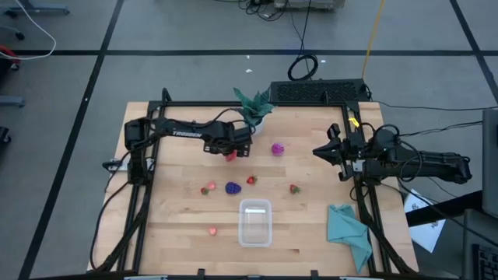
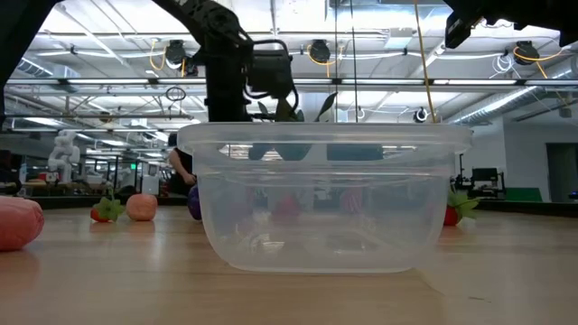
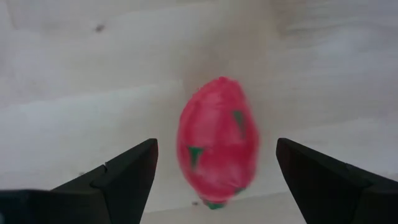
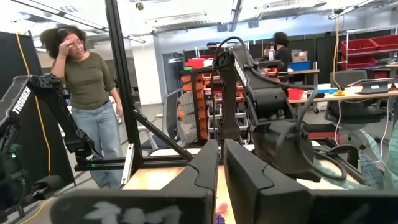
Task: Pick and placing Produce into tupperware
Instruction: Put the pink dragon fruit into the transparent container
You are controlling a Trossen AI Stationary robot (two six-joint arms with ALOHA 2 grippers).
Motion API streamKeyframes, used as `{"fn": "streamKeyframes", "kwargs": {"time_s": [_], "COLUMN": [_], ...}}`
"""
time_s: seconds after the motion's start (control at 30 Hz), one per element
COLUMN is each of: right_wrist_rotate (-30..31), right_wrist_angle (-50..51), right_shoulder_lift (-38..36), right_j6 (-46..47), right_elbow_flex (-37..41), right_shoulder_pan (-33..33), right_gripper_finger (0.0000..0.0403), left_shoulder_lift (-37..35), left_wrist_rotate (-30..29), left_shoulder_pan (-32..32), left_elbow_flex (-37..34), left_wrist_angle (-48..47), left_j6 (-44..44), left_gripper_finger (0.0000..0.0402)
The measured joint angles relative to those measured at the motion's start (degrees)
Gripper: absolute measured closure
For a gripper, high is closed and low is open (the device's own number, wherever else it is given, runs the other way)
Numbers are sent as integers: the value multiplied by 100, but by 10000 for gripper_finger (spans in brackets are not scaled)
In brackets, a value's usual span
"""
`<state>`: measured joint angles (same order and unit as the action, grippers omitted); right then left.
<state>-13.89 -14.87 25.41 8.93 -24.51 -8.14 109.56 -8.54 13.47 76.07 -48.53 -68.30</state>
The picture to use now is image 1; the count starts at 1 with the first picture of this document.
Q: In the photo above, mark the large red toy strawberry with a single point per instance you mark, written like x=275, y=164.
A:
x=231, y=157

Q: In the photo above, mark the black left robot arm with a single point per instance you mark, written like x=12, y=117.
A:
x=183, y=132

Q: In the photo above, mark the small pink toy peach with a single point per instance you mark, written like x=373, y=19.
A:
x=212, y=231
x=211, y=185

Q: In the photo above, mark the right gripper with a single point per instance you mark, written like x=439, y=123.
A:
x=344, y=157

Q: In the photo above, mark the green artificial plant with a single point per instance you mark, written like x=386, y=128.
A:
x=254, y=107

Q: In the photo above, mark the magenta white-striped toy ball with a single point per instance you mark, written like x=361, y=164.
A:
x=277, y=149

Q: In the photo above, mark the clear plastic tupperware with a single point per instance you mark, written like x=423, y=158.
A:
x=254, y=229

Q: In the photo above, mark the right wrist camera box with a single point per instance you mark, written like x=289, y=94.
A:
x=356, y=142

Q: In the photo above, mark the grey monitor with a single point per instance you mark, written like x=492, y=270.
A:
x=491, y=163

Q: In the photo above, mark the grey desk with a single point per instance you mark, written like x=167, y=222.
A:
x=470, y=233

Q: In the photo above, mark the teal cloth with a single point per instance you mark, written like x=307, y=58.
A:
x=346, y=229

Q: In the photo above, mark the purple toy blackberry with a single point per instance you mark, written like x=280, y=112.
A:
x=233, y=188

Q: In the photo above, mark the white plant pot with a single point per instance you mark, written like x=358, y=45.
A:
x=259, y=127

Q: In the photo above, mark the white paper sheet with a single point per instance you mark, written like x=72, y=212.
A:
x=424, y=229

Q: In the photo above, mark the grey furniture foot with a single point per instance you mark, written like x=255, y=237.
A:
x=11, y=102
x=39, y=8

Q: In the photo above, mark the small red toy strawberry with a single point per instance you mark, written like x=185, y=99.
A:
x=294, y=189
x=204, y=191
x=251, y=180

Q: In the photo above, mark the red object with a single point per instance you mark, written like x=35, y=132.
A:
x=8, y=52

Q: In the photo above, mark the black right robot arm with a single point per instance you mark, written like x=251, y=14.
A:
x=435, y=163

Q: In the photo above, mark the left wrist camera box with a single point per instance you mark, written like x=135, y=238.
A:
x=242, y=135

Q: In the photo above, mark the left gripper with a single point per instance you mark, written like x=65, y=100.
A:
x=223, y=145

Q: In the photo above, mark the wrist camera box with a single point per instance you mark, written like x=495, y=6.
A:
x=242, y=135
x=356, y=142

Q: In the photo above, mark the grey equipment box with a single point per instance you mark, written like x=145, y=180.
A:
x=309, y=4

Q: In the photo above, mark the black perforated box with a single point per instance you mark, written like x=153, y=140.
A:
x=311, y=91

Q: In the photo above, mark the black desk crossbar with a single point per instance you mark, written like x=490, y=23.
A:
x=443, y=208

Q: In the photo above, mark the black keyboard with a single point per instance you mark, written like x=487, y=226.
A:
x=486, y=262

